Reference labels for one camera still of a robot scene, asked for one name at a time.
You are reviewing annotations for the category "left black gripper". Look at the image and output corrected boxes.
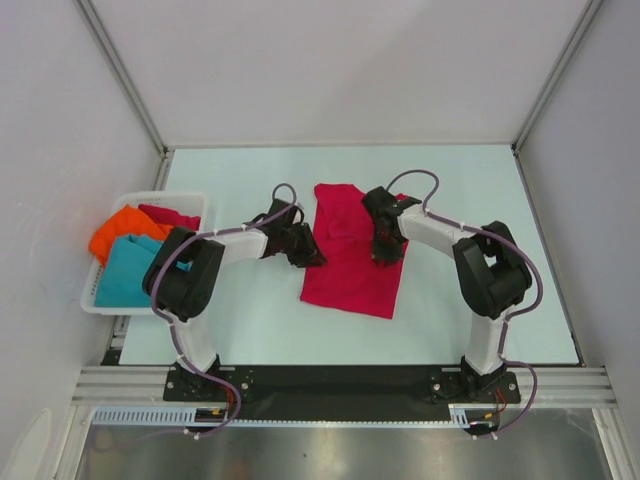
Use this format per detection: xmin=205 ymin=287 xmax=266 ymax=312
xmin=280 ymin=223 xmax=327 ymax=268

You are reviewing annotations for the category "magenta t shirt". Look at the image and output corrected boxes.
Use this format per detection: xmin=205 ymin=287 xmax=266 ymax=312
xmin=300 ymin=183 xmax=403 ymax=320

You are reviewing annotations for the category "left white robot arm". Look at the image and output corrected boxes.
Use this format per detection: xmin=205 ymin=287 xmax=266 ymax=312
xmin=142 ymin=199 xmax=327 ymax=400

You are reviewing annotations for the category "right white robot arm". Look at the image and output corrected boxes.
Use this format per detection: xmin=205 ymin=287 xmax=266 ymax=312
xmin=362 ymin=187 xmax=534 ymax=401

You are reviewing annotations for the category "white plastic basket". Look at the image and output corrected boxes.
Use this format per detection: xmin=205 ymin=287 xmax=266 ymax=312
xmin=81 ymin=191 xmax=208 ymax=316

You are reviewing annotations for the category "red t shirt in basket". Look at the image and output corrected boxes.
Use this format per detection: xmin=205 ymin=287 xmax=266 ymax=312
xmin=138 ymin=204 xmax=201 ymax=231

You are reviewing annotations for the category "orange t shirt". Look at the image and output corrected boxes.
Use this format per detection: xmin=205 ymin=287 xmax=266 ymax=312
xmin=88 ymin=205 xmax=173 ymax=266

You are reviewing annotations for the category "teal t shirt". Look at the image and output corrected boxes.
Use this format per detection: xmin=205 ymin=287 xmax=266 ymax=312
xmin=94 ymin=235 xmax=163 ymax=308

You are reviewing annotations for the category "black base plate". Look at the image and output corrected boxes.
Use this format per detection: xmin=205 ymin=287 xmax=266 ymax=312
xmin=163 ymin=364 xmax=521 ymax=422

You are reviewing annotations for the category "right white cable duct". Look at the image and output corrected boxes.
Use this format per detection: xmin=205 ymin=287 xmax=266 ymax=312
xmin=448 ymin=404 xmax=501 ymax=430

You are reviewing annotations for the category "white cable duct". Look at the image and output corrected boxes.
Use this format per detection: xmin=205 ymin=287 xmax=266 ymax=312
xmin=448 ymin=404 xmax=501 ymax=430
xmin=93 ymin=406 xmax=228 ymax=428

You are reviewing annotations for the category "aluminium frame rail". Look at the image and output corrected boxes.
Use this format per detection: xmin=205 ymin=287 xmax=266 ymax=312
xmin=71 ymin=366 xmax=617 ymax=408

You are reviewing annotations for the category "left white cable duct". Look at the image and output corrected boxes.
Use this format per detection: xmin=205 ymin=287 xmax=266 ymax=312
xmin=93 ymin=406 xmax=228 ymax=428

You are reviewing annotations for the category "left aluminium corner post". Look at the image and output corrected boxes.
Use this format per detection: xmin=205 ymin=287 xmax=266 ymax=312
xmin=74 ymin=0 xmax=169 ymax=154

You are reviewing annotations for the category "aluminium corner post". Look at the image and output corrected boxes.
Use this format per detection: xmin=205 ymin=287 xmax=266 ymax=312
xmin=74 ymin=0 xmax=169 ymax=154
xmin=512 ymin=0 xmax=604 ymax=151

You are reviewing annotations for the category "right aluminium corner post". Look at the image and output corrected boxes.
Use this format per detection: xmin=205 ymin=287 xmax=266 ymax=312
xmin=512 ymin=0 xmax=604 ymax=151

